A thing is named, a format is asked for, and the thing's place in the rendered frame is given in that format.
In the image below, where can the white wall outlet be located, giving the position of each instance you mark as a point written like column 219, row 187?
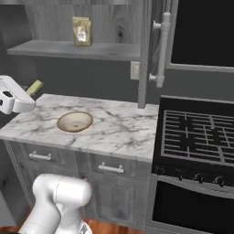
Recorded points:
column 134, row 70

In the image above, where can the beige ceramic bowl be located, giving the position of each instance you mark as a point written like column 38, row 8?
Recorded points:
column 74, row 122

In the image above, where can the black oven door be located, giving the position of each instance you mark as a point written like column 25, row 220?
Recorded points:
column 195, row 210

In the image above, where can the olive coffee bag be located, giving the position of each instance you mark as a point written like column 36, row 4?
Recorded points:
column 82, row 32

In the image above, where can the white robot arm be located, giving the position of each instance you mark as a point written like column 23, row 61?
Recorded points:
column 58, row 195

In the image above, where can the grey tall cupboard panel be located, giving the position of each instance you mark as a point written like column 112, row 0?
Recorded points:
column 144, row 55

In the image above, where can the black stove knob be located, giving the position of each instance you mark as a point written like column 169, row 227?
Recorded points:
column 220, row 180
column 158, row 169
column 199, row 177
column 180, row 174

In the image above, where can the pale yellow-green block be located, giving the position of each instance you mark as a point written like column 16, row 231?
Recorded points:
column 35, row 87

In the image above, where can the black stove hob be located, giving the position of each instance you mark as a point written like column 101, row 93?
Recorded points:
column 198, row 137

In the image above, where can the black microwave oven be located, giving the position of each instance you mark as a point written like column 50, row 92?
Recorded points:
column 204, row 33

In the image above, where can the grey wooden shelf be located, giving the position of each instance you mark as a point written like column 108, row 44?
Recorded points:
column 79, row 50

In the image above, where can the grey cupboard door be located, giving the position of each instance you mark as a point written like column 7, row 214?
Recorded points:
column 117, row 201

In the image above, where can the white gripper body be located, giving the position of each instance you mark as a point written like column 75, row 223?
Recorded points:
column 23, row 104

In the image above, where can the grey drawer front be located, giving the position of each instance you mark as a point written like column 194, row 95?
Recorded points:
column 129, row 166
column 59, row 154

